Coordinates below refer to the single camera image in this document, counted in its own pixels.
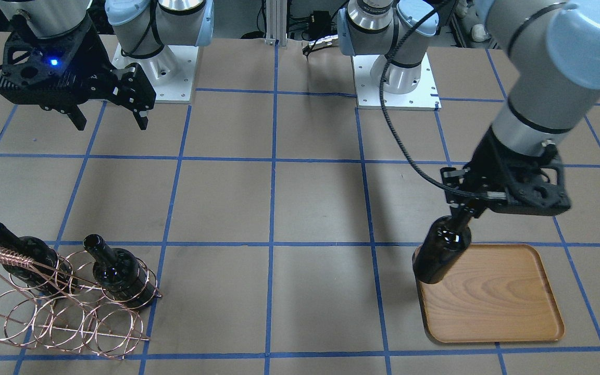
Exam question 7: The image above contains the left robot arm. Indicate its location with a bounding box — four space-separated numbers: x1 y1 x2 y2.
336 1 600 228

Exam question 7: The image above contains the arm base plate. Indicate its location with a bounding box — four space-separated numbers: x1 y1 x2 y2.
112 44 202 104
352 54 442 110

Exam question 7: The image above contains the dark wine bottle front basket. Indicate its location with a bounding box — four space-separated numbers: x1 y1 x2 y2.
83 233 155 309

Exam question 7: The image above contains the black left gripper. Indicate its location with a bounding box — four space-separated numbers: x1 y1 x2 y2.
440 129 571 226

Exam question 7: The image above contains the dark wine bottle rear basket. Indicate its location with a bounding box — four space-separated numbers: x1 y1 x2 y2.
0 223 70 297

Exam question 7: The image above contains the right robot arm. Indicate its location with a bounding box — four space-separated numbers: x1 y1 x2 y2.
0 1 214 131

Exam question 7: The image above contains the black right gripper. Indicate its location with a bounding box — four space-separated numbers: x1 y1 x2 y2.
0 15 156 131

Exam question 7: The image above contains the wooden tray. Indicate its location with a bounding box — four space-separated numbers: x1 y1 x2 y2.
418 244 565 344

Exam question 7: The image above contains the dark wine bottle basket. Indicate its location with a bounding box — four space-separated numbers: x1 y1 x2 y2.
83 233 155 309
0 223 70 297

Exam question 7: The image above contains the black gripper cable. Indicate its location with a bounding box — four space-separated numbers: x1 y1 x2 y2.
380 0 493 198

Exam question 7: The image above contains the copper wire bottle basket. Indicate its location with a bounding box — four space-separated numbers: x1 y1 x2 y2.
0 247 149 360

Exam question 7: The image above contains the dark wine bottle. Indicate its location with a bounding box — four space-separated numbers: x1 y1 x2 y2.
412 216 471 283

